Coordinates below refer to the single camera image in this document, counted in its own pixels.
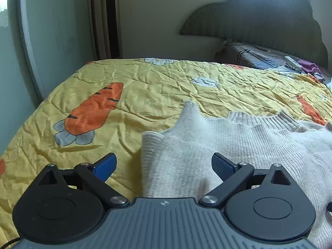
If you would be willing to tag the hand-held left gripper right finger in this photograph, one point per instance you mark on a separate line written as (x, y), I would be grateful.
(223, 168)

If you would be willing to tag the white remote control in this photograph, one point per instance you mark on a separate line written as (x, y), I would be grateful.
(293, 62)

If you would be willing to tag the gold tower air conditioner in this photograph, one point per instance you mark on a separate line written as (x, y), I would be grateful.
(111, 18)

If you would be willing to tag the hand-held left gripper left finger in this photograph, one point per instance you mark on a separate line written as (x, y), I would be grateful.
(105, 167)

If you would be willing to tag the glass sliding wardrobe door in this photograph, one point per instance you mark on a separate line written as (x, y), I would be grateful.
(51, 31)

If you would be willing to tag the patterned grey pillow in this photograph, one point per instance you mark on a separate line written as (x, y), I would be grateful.
(249, 54)

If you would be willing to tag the yellow carrot print quilt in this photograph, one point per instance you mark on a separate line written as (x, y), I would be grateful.
(145, 88)

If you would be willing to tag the white knit sweater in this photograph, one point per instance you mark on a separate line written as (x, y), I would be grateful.
(259, 140)

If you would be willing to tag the purple cloth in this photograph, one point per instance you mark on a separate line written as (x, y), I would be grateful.
(308, 67)

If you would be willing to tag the grey cloud shaped headboard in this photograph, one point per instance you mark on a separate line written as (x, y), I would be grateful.
(259, 18)

